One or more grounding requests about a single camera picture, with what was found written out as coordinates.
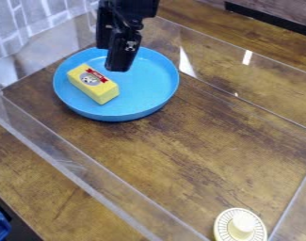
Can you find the blue round tray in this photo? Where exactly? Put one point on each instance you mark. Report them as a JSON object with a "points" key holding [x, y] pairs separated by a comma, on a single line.
{"points": [[147, 85]]}

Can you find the clear acrylic barrier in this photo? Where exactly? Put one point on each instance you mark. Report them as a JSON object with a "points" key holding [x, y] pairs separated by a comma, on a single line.
{"points": [[143, 214]]}

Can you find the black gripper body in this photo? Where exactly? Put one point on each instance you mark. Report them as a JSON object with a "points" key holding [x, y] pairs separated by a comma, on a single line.
{"points": [[130, 12]]}

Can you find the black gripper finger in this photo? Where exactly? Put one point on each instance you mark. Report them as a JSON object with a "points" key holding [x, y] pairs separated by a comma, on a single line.
{"points": [[103, 27], [123, 47]]}

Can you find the cream round lid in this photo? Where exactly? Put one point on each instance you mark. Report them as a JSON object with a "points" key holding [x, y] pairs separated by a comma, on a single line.
{"points": [[237, 224]]}

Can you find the yellow butter brick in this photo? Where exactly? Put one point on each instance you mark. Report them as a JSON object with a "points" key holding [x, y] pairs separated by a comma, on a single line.
{"points": [[94, 84]]}

